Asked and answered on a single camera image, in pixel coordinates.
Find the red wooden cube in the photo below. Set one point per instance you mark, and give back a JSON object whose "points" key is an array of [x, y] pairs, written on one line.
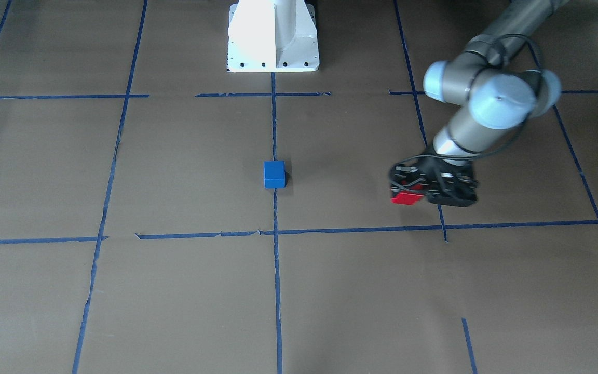
{"points": [[405, 194]]}

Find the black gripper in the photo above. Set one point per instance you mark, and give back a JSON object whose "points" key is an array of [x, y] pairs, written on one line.
{"points": [[402, 178]]}

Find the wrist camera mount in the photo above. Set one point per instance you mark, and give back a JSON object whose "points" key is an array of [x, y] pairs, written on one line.
{"points": [[453, 190]]}

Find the blue wooden cube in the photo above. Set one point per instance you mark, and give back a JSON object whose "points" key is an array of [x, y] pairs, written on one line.
{"points": [[274, 174]]}

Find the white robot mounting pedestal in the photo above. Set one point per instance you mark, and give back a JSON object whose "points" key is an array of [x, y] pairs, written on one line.
{"points": [[272, 36]]}

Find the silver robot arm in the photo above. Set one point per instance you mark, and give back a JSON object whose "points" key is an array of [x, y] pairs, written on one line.
{"points": [[493, 103]]}

